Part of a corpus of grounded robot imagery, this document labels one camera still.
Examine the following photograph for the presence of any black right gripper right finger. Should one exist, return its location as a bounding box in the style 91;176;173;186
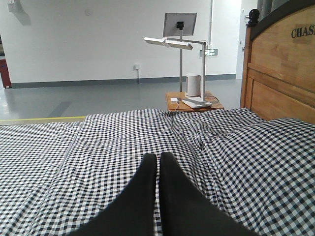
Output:
159;152;256;236

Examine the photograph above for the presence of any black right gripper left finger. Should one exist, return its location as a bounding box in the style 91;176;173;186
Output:
70;153;157;236

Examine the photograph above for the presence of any black white checkered bedsheet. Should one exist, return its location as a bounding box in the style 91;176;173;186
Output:
0;109;315;236

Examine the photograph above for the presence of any wooden nightstand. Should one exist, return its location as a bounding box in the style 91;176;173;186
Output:
165;91;224;112

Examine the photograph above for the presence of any white charger adapter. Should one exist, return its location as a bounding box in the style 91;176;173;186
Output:
170;98;179;104

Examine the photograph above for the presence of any white cylindrical speaker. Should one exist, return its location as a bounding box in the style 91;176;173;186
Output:
185;73;201;96

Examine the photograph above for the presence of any green exit sign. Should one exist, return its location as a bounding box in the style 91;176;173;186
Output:
205;49;218;57

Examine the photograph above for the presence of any wooden headboard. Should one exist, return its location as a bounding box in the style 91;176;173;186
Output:
240;0;315;123

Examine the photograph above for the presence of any grey monitor on pole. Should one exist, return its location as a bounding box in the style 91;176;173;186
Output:
162;12;198;92

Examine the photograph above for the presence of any white wall socket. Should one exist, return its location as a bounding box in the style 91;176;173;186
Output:
133;64;140;84

